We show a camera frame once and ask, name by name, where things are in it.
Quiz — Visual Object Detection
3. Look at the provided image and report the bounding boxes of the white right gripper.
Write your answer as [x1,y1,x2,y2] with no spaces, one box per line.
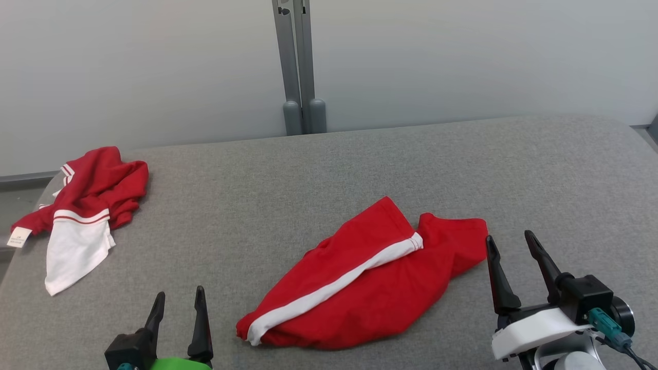
[485,230,597,361]

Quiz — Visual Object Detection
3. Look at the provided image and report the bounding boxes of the red shorts with white stripe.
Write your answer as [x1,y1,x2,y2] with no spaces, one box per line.
[236,196,489,351]

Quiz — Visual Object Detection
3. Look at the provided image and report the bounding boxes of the grey metal partition post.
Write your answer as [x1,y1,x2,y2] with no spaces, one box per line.
[272,0,303,137]
[294,0,327,135]

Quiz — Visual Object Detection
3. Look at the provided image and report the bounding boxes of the grey fabric sofa seat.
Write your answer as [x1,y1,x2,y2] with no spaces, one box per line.
[0,114,658,370]

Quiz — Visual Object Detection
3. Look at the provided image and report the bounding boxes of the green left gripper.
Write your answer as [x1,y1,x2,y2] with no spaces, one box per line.
[144,286,214,370]

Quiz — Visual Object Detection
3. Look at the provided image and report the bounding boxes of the red Bulls jersey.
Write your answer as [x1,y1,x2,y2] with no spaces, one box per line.
[7,146,150,297]

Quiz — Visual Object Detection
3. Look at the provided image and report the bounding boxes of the grey wall rail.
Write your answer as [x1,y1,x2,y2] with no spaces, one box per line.
[0,171,63,194]

